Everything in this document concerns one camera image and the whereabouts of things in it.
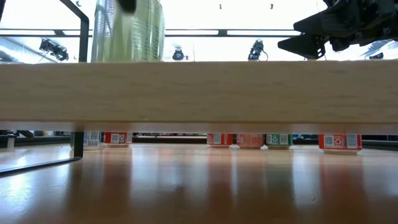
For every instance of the blue silver Red Bull can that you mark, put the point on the blue silver Red Bull can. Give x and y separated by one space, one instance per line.
92 139

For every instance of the dark background device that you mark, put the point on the dark background device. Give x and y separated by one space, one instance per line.
256 49
376 56
178 55
54 49

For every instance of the black aluminium table frame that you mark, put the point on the black aluminium table frame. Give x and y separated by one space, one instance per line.
171 140

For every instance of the small grey post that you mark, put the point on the small grey post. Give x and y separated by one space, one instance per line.
11 142

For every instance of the black horizontal background rail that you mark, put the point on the black horizontal background rail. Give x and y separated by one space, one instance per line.
222 32

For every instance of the black metal shelf frame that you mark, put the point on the black metal shelf frame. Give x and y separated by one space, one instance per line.
84 40

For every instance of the light green beverage can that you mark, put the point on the light green beverage can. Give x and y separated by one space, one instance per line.
130 37

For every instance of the red soda can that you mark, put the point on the red soda can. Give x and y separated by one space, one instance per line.
219 140
339 143

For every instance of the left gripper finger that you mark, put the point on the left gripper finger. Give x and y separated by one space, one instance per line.
127 4

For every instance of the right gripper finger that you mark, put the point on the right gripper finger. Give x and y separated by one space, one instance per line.
306 46
323 23

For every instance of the red Coca-Cola can black script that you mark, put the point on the red Coca-Cola can black script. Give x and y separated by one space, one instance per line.
117 139

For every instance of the orange Fanta can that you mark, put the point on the orange Fanta can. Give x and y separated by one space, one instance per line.
250 140

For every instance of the light wooden shelf board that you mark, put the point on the light wooden shelf board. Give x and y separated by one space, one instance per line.
199 93

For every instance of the dark green soda can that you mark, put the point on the dark green soda can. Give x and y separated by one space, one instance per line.
279 140

